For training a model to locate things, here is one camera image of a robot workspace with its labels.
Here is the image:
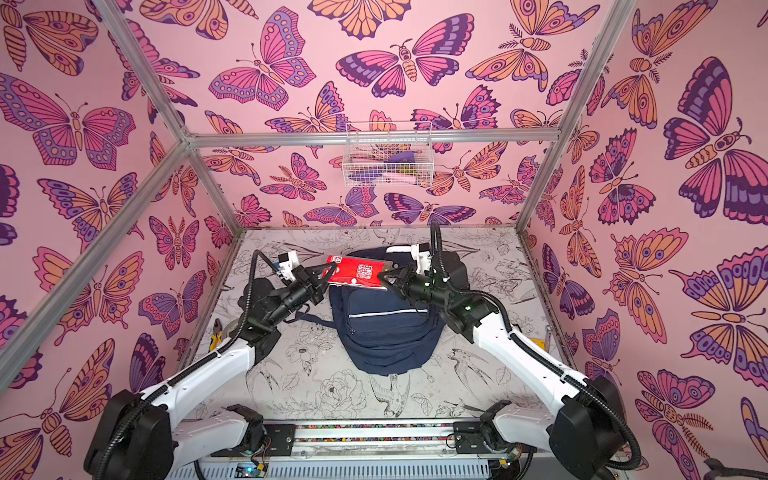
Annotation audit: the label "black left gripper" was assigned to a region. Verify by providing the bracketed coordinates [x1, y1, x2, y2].
[262, 264, 334, 333]

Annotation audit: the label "red pencil box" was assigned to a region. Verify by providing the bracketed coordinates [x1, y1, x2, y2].
[327, 255, 393, 290]

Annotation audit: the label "navy blue student backpack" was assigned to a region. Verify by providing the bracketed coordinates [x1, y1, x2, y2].
[301, 285, 446, 376]

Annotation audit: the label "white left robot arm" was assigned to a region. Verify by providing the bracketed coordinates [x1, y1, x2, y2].
[84, 262, 337, 479]

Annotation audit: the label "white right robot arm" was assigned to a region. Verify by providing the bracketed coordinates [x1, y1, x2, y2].
[378, 267, 642, 479]

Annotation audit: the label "yellow tape measure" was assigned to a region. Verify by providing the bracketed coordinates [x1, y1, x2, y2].
[530, 338, 547, 352]

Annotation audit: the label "small green circuit board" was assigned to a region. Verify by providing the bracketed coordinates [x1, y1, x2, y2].
[235, 462, 268, 479]

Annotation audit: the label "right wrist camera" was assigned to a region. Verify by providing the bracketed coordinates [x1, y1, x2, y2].
[411, 243, 432, 275]

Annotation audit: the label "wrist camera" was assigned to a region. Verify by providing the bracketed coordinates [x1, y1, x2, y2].
[276, 250, 300, 285]
[411, 243, 432, 275]

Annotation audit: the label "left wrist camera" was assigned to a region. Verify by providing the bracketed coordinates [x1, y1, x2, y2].
[276, 250, 300, 285]

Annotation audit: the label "yellow handled pliers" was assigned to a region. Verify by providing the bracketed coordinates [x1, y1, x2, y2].
[209, 318, 224, 352]

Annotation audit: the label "white wire wall basket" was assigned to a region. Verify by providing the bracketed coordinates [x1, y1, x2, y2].
[340, 121, 435, 188]

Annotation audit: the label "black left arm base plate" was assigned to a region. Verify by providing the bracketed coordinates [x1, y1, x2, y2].
[211, 423, 297, 458]

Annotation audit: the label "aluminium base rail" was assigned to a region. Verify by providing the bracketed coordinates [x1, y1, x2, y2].
[164, 412, 556, 479]

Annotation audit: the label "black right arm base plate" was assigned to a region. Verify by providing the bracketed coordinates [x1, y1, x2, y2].
[452, 420, 496, 454]

